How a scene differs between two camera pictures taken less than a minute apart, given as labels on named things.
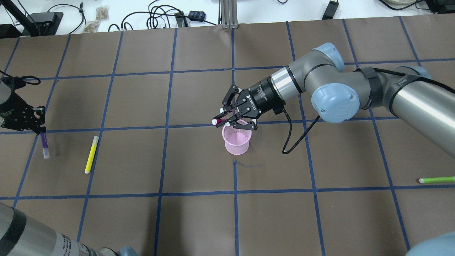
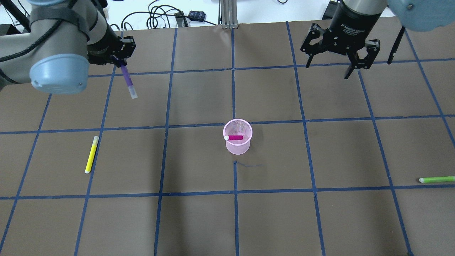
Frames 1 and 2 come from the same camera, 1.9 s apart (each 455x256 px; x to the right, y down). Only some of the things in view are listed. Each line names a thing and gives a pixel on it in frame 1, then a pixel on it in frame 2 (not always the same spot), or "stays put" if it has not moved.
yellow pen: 91,154 stays put
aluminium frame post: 229,14 stays put
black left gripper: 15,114 -> 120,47
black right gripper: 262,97 -> 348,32
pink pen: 215,122 -> 233,137
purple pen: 45,150 -> 130,86
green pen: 436,180 stays put
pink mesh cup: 237,140 stays put
